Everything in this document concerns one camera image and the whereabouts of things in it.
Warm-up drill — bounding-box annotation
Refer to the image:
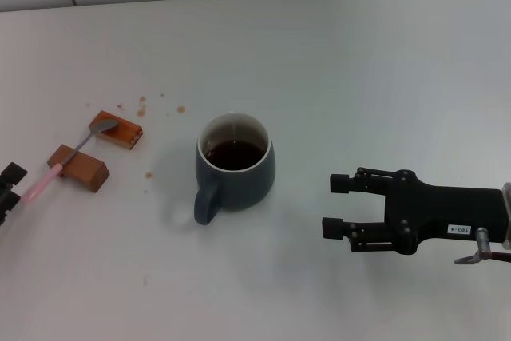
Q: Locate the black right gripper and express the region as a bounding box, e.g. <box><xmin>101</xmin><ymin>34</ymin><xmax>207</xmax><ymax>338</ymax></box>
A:
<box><xmin>322</xmin><ymin>167</ymin><xmax>505</xmax><ymax>256</ymax></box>

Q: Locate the pink handled metal spoon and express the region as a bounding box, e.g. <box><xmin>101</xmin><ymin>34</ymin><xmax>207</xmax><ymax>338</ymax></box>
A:
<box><xmin>19</xmin><ymin>119</ymin><xmax>120</xmax><ymax>207</ymax></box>

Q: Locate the grey ceramic cup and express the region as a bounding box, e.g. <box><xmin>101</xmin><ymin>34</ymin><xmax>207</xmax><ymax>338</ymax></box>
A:
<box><xmin>193</xmin><ymin>112</ymin><xmax>276</xmax><ymax>227</ymax></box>

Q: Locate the brown arched wooden block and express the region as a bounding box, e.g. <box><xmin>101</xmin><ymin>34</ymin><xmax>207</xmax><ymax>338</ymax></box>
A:
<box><xmin>46</xmin><ymin>144</ymin><xmax>111</xmax><ymax>193</ymax></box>

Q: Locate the dark coffee liquid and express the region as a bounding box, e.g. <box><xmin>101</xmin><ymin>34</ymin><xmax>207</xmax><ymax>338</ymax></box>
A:
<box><xmin>201</xmin><ymin>139</ymin><xmax>267</xmax><ymax>172</ymax></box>

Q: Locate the orange grooved wooden block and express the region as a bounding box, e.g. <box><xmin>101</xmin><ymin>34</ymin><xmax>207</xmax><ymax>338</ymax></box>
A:
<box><xmin>88</xmin><ymin>110</ymin><xmax>144</xmax><ymax>153</ymax></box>

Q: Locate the right gripper cable with plug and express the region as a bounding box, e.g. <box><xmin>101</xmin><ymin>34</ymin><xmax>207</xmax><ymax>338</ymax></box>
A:
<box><xmin>454</xmin><ymin>228</ymin><xmax>511</xmax><ymax>265</ymax></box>

